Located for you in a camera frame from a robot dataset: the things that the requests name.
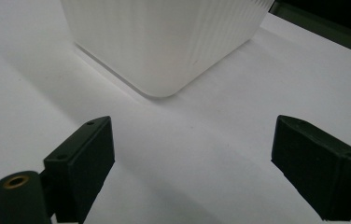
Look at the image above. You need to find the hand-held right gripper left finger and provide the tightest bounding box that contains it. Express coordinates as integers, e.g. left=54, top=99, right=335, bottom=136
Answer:
left=43, top=116, right=116, bottom=224

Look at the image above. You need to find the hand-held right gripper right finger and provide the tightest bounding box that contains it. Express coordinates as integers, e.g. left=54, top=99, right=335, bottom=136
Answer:
left=271, top=114, right=351, bottom=222

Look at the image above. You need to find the white ribbed plastic bin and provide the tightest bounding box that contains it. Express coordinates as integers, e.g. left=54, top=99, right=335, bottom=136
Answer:
left=60, top=0, right=275, bottom=99

